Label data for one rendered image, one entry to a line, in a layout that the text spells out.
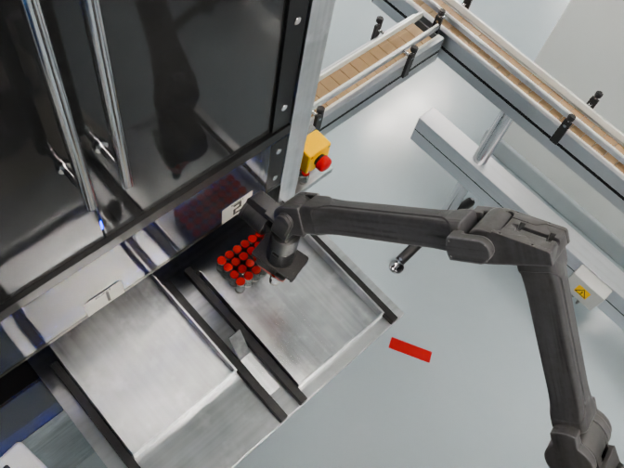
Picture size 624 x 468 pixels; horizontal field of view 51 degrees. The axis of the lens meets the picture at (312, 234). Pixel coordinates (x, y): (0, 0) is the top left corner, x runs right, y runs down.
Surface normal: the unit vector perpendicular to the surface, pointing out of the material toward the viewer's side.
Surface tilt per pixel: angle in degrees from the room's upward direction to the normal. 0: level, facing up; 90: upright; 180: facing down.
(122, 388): 0
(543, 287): 77
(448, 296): 0
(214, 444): 0
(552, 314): 72
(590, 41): 90
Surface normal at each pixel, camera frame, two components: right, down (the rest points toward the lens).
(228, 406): 0.14, -0.48
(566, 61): -0.73, 0.55
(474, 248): -0.59, 0.46
